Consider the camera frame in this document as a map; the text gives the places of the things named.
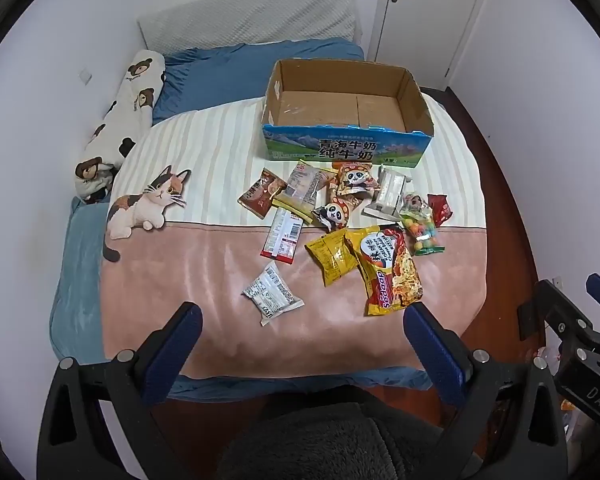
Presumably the wall socket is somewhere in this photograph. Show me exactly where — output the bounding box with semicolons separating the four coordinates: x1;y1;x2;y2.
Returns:
79;68;92;84

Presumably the bear print long pillow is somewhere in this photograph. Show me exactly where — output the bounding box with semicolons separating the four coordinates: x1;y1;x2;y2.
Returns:
73;50;166;204

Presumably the silver white snack packet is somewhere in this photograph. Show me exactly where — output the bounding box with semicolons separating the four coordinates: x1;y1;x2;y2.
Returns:
242;261;304;326

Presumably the white door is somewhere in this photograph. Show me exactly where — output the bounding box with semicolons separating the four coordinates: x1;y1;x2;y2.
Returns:
367;0;483;90

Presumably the white wafer packet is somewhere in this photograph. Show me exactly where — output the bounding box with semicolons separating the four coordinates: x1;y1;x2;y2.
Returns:
363;165;412;221

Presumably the yellow snack bag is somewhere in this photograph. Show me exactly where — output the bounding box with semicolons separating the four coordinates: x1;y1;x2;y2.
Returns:
304;229;358;286

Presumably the cardboard milk box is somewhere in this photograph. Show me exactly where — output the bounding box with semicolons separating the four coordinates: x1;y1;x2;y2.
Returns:
261;58;434;168

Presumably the blue bed sheet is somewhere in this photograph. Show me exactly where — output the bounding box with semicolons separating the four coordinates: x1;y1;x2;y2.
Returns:
50;39;437;402

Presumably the orange panda snack packet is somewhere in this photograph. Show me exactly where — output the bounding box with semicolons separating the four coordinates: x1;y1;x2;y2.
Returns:
332;162;380;197

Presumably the grey padded headboard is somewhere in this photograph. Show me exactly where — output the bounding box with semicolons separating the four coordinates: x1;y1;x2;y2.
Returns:
137;0;361;54

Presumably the red white spicy strip packet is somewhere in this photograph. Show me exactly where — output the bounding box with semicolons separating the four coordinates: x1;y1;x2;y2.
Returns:
260;208;303;264

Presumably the brown snack packet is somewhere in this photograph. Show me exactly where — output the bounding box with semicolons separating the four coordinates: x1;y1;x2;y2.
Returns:
237;168;287;220

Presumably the Korean cheese noodle packet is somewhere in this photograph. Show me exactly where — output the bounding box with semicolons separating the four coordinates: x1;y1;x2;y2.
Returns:
344;226;424;316

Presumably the small red snack packet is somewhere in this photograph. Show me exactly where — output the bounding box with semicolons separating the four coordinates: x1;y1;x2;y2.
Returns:
427;194;453;228

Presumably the colourful candy ball bag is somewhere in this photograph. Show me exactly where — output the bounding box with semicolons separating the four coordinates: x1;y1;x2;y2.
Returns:
400;193;445;256

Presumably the clear yellow cracker packet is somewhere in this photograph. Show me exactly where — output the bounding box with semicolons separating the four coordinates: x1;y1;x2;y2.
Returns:
272;160;336;224

